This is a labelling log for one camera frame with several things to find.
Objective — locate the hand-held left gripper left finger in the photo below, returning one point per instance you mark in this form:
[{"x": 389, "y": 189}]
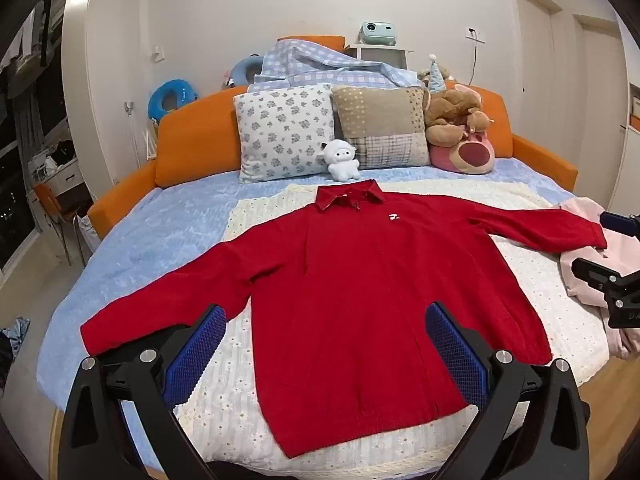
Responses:
[{"x": 197, "y": 350}]

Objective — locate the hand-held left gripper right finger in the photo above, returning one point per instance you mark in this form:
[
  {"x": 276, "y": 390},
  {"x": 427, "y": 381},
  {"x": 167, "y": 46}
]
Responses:
[{"x": 457, "y": 355}]

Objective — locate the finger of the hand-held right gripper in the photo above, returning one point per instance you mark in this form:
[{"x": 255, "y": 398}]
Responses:
[
  {"x": 592, "y": 270},
  {"x": 620, "y": 223}
]

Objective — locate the red collared sweater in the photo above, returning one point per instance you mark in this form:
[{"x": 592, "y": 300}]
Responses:
[{"x": 350, "y": 285}]

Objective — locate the clothes heap on floor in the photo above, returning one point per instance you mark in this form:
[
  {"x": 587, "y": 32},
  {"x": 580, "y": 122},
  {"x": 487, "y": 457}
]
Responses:
[{"x": 12, "y": 345}]

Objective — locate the pink garment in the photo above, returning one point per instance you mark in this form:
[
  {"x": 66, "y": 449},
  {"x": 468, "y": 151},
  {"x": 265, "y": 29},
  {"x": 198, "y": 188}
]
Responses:
[{"x": 582, "y": 287}]

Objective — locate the white floral eyelet blanket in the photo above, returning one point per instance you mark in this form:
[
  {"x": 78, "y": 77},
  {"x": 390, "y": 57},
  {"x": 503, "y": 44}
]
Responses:
[{"x": 540, "y": 285}]

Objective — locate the white door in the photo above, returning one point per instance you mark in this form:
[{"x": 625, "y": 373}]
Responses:
[
  {"x": 600, "y": 110},
  {"x": 535, "y": 60}
]

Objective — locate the brown plush bear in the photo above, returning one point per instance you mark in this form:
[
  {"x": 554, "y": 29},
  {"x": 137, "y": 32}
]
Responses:
[{"x": 450, "y": 110}]

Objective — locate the orange chair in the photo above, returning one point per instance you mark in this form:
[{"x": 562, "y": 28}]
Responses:
[{"x": 47, "y": 200}]

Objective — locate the white desk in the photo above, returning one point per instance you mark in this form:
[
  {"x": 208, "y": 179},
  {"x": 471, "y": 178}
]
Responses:
[{"x": 62, "y": 175}]

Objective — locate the small white plush toy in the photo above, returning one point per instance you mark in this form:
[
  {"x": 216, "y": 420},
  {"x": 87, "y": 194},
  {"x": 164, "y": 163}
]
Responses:
[{"x": 340, "y": 160}]

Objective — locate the blue party hat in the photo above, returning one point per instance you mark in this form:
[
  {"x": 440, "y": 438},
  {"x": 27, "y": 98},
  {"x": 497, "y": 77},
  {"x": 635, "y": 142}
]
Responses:
[{"x": 436, "y": 77}]

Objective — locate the white floral pillow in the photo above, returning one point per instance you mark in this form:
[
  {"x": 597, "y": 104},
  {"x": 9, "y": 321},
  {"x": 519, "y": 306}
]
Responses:
[{"x": 280, "y": 130}]

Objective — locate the beige patchwork pillow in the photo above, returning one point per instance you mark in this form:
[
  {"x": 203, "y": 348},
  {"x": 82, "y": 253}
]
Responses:
[{"x": 385, "y": 120}]

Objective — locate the blue neck pillow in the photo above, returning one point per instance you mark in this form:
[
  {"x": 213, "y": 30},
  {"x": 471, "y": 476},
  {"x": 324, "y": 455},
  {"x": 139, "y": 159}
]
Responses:
[{"x": 240, "y": 67}]

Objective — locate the white bedside stand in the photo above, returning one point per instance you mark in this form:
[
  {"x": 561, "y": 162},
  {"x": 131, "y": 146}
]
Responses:
[{"x": 380, "y": 55}]

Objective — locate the blue checked quilt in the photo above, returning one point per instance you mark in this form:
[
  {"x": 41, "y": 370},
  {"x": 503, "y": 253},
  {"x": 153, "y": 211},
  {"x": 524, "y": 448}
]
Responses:
[{"x": 310, "y": 62}]

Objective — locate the teal projector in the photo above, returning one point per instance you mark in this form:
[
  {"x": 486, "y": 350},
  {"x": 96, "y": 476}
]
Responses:
[{"x": 375, "y": 32}]

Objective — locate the orange cushion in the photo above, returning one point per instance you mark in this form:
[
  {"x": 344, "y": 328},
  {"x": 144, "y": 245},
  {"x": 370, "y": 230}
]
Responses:
[{"x": 320, "y": 41}]

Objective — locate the orange bed frame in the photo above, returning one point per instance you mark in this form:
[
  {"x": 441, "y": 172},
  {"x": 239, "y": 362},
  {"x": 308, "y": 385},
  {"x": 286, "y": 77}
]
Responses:
[{"x": 200, "y": 140}]

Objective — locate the white wall socket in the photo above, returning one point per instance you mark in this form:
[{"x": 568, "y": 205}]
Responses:
[{"x": 473, "y": 33}]

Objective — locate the white wall switch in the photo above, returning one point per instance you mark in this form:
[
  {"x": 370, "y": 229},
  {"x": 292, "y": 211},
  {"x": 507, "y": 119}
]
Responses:
[{"x": 158, "y": 53}]

